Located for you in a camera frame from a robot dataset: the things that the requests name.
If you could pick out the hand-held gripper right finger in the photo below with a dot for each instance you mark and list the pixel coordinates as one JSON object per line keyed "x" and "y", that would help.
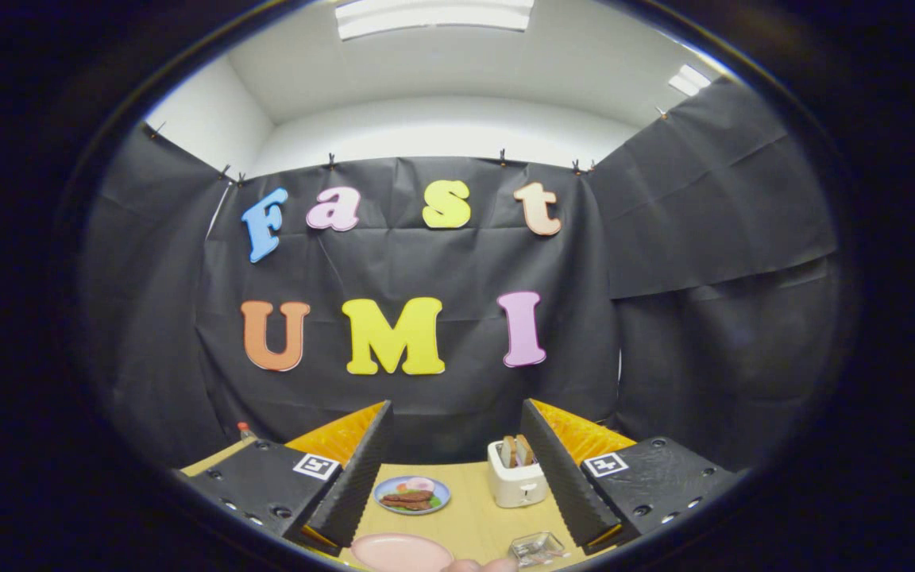
{"x": 561, "y": 485}

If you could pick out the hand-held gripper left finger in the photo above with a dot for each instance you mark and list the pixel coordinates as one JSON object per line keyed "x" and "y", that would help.
{"x": 354, "y": 485}

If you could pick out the blue plate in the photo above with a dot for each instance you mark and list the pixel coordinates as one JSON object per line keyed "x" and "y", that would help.
{"x": 384, "y": 487}

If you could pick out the cream toaster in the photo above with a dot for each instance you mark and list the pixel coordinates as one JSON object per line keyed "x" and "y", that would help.
{"x": 517, "y": 488}

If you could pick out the brown toast slice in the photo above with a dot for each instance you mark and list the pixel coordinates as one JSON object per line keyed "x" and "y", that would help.
{"x": 525, "y": 449}
{"x": 508, "y": 451}

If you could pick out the brown grilled sausage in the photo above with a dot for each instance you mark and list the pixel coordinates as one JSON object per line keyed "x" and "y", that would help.
{"x": 403, "y": 504}
{"x": 408, "y": 496}

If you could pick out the pink ham slice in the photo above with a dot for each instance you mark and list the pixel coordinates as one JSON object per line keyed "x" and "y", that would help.
{"x": 421, "y": 485}

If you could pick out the pink plate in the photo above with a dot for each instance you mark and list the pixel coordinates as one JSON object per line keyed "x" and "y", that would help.
{"x": 402, "y": 554}

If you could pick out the clear bottle with red label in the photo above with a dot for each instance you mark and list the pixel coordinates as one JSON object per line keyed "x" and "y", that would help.
{"x": 245, "y": 431}

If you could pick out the black backdrop cloth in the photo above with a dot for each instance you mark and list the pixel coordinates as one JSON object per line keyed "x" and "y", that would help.
{"x": 426, "y": 262}

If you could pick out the ceiling light panel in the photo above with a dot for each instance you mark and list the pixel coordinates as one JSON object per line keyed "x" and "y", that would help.
{"x": 434, "y": 17}
{"x": 690, "y": 79}

